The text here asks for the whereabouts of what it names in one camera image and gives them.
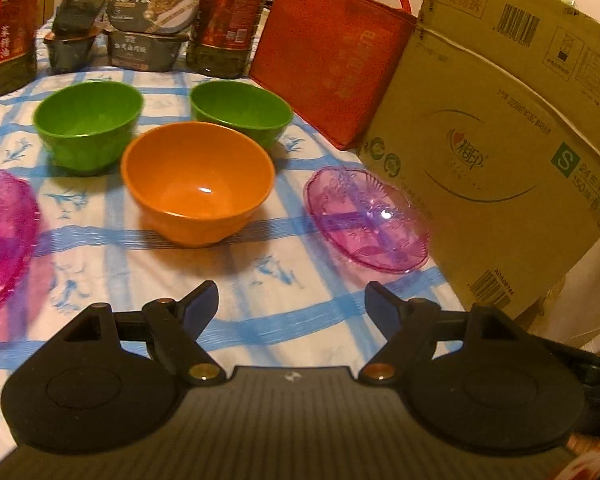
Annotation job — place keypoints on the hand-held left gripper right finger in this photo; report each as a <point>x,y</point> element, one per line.
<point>380,306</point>

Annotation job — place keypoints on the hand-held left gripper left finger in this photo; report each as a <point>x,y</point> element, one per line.
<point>203,305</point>

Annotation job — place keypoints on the purple clear plastic plate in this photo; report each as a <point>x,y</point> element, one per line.
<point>365,220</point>

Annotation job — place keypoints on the orange plastic bowl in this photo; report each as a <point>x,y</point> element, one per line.
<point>200,185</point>

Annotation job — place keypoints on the green plastic bowl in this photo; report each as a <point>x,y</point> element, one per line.
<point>240,107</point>
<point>87,115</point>

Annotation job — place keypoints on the magenta clear plastic plate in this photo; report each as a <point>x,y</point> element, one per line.
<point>5,240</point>

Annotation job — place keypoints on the blue checked tablecloth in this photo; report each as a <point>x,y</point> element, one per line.
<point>95,270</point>

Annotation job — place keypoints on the brown cardboard box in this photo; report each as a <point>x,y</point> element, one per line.
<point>500,135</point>

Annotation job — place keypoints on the red fabric tote bag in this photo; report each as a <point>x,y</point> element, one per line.
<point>330,60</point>

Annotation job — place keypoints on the oval instant meal box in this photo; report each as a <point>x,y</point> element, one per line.
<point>152,7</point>

